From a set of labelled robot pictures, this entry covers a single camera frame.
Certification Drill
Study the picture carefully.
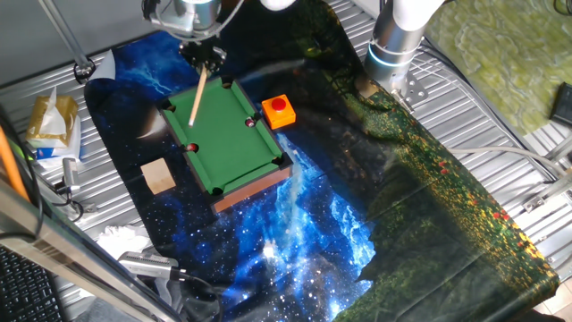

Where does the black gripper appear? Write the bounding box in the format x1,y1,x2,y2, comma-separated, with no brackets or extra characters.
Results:
179,38,228,73

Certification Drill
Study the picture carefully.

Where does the wooden pool cue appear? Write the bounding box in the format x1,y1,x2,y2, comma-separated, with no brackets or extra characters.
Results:
187,64,209,128

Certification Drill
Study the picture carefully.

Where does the mini green pool table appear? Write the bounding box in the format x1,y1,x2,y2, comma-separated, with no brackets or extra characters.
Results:
156,75,295,215

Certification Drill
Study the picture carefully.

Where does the orange box with red button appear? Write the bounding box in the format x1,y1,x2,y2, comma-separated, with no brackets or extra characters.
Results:
261,94,298,131

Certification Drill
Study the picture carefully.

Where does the wooden cube block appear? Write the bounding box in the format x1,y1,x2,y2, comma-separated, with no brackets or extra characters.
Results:
139,157,177,196

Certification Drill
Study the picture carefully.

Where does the thin metal pole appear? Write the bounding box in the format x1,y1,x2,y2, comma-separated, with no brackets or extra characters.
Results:
38,0,97,85

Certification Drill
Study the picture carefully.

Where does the yellow package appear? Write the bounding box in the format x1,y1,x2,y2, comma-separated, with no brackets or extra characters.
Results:
34,114,83,170

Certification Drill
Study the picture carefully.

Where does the gold tissue box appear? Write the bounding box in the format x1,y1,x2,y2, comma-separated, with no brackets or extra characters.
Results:
25,87,80,149

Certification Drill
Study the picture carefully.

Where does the crumpled white tissue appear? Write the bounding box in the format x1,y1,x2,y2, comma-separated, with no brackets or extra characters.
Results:
95,224,154,261

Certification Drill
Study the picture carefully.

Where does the galaxy and forest printed cloth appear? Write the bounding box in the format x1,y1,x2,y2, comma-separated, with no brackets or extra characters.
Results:
83,0,561,322

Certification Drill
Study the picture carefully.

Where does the orange stick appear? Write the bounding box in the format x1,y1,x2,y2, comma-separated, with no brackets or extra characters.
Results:
0,127,30,203

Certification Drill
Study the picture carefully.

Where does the black keyboard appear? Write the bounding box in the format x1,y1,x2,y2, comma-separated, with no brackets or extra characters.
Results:
0,245,67,322

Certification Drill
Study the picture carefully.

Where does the yellow green patterned mat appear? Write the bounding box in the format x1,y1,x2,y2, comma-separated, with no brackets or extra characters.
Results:
424,0,572,137

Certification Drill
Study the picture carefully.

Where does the black flat device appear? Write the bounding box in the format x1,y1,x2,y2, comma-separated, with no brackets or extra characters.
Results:
548,81,572,128

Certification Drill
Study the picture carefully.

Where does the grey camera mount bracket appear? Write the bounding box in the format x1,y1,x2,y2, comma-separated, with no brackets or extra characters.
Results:
141,0,194,39

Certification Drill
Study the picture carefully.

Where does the silver camera on small stand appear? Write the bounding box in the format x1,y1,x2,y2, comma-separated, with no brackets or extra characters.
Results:
61,157,83,195

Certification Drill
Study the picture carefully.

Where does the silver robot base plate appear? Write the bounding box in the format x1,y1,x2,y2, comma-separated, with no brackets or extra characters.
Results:
391,71,429,114

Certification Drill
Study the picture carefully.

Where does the silver camera with black cable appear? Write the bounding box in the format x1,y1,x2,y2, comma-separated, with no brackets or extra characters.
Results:
117,250,189,283

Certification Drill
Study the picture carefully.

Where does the foreground metal frame bar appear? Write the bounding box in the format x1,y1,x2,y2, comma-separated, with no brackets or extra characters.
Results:
0,178,182,322

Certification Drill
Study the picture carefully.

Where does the pale grey hose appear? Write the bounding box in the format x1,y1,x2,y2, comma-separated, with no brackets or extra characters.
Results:
445,146,571,179

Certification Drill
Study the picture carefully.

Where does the aluminium frame bar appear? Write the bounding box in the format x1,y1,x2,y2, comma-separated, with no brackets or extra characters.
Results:
521,133,572,214

